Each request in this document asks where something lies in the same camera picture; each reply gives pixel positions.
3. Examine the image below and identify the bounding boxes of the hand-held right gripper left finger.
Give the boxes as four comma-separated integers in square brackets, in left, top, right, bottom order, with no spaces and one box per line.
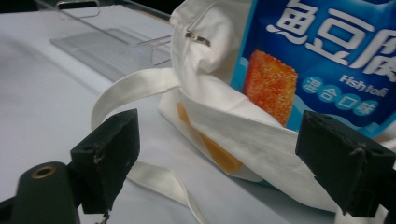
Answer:
[69,108,141,216]

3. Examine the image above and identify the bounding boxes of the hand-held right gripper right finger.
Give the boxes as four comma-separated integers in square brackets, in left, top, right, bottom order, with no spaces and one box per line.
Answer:
[294,109,396,218]

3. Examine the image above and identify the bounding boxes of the white canvas tote bag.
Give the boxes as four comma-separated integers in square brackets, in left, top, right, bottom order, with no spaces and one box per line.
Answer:
[90,0,396,224]

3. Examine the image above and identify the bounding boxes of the blue snack packet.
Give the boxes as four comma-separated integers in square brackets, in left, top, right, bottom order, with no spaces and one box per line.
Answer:
[229,0,396,140]

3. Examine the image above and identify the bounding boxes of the clear acrylic stand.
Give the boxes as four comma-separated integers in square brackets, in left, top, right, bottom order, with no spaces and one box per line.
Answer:
[34,0,173,82]

